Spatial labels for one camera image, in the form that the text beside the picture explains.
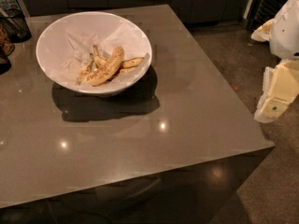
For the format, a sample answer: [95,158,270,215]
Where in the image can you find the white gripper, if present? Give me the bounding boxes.
[251,0,299,123]

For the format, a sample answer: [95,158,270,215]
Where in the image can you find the large spotted yellow banana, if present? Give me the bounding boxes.
[85,46,124,87]

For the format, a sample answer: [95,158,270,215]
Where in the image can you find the banana at right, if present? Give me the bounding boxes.
[119,57,143,74]

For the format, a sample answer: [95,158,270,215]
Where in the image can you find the middle banana with green stem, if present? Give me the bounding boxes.
[93,45,107,68]

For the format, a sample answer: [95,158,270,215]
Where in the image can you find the small banana at left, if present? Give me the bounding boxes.
[77,53,94,84]

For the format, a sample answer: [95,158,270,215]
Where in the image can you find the white paper bowl liner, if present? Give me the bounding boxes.
[57,22,152,95]

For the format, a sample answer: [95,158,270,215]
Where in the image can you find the white ceramic bowl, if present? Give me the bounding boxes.
[36,11,153,98]

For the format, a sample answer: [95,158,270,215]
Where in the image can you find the dark appliance with vents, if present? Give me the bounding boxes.
[246,0,287,31]

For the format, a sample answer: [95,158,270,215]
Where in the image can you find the dark basket with snacks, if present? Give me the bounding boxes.
[0,24,15,75]

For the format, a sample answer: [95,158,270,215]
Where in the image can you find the black wire mesh basket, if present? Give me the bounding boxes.
[0,8,32,43]

